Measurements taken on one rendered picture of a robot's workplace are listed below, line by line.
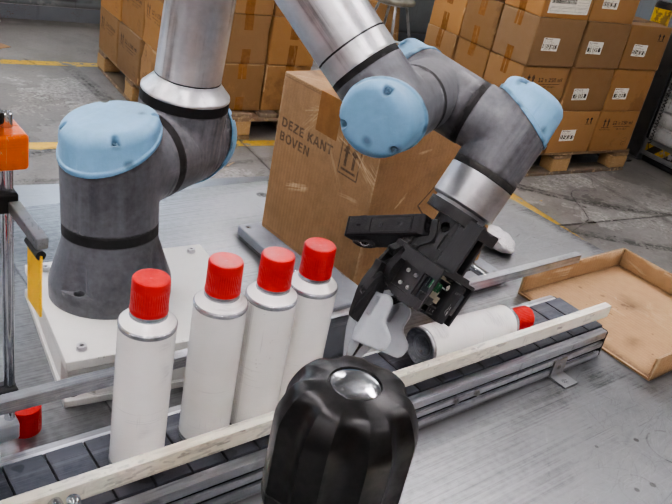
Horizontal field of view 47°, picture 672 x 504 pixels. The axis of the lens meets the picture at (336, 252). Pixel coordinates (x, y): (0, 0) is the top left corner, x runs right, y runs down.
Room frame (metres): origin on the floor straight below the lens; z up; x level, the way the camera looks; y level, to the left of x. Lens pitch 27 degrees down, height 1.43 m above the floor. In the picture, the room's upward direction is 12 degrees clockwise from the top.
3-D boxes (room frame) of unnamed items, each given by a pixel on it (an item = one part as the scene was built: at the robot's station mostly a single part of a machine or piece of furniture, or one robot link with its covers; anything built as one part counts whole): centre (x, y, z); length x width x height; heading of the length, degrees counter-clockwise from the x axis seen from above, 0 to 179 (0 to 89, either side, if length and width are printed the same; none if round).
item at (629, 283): (1.17, -0.51, 0.85); 0.30 x 0.26 x 0.04; 133
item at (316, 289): (0.69, 0.02, 0.98); 0.05 x 0.05 x 0.20
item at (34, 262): (0.51, 0.23, 1.09); 0.03 x 0.01 x 0.06; 43
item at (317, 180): (1.20, -0.06, 0.99); 0.30 x 0.24 x 0.27; 135
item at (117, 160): (0.85, 0.28, 1.05); 0.13 x 0.12 x 0.14; 161
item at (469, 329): (0.89, -0.20, 0.91); 0.20 x 0.05 x 0.05; 131
